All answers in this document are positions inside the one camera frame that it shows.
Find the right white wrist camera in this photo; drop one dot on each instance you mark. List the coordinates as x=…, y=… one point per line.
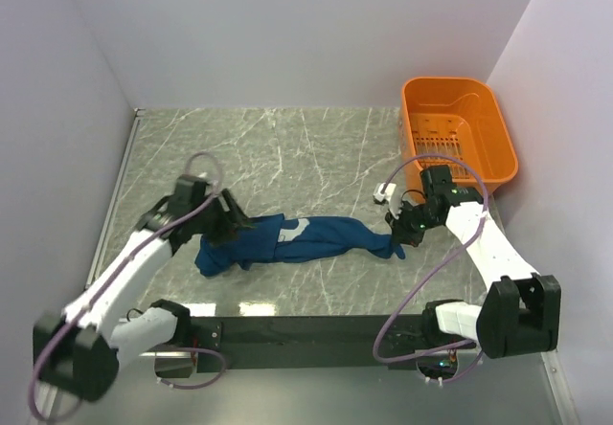
x=390, y=195

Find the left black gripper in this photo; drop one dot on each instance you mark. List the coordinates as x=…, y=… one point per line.
x=233, y=216

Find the black base beam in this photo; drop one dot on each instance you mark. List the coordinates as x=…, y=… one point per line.
x=278, y=342

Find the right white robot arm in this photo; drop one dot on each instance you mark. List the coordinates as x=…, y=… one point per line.
x=520, y=313

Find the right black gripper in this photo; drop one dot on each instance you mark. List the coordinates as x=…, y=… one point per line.
x=403, y=234

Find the orange plastic basket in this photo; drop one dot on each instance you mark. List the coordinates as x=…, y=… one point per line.
x=459, y=118

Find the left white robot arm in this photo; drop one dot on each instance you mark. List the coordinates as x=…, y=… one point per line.
x=82, y=349

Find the blue t shirt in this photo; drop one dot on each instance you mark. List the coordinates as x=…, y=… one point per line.
x=276, y=239

